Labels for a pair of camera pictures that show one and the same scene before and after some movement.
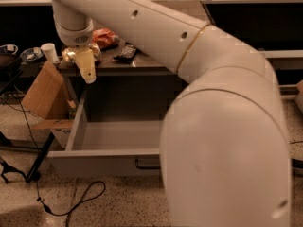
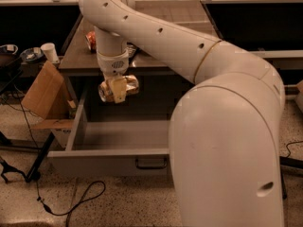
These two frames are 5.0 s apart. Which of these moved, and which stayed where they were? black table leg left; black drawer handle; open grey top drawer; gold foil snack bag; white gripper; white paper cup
Moved: white gripper; gold foil snack bag
Stayed: black table leg left; open grey top drawer; white paper cup; black drawer handle
